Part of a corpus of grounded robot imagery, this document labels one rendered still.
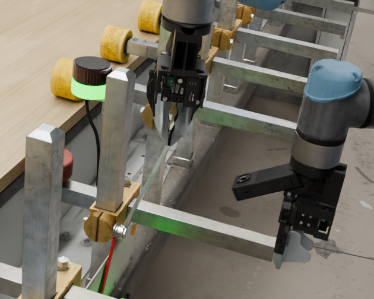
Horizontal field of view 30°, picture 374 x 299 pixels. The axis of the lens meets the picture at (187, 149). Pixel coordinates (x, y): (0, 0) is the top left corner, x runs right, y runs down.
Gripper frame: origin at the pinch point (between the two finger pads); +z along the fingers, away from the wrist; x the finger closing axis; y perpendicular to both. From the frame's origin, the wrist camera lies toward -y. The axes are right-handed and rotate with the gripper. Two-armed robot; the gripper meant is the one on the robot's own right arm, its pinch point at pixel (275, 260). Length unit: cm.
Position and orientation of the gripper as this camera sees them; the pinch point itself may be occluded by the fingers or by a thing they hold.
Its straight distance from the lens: 119.1
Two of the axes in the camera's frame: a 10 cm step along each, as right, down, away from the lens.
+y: 9.5, 2.5, -1.9
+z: -1.3, 8.7, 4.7
